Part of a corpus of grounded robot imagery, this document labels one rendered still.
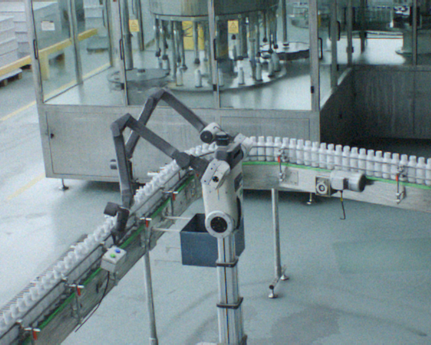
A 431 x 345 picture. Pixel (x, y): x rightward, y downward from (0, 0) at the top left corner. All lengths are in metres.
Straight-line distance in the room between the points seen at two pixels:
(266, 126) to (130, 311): 2.41
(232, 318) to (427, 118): 5.22
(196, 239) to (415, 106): 4.89
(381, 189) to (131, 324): 1.97
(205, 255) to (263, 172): 1.20
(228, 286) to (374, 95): 5.17
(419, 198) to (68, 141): 4.13
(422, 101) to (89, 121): 3.53
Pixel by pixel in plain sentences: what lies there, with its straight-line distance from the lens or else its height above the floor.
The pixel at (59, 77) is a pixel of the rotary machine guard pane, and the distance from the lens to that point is 8.80.
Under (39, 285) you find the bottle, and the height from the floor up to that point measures 1.16.
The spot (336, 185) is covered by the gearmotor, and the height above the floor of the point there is 0.97.
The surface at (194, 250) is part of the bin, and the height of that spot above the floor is 0.83.
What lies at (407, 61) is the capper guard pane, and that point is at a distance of 9.72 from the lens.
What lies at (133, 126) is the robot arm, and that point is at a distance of 4.63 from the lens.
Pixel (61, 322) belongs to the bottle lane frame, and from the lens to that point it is 4.54.
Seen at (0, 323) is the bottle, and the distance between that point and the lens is 4.12.
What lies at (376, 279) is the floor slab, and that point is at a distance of 6.89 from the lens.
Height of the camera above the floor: 2.99
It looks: 19 degrees down
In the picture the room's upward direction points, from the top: 4 degrees counter-clockwise
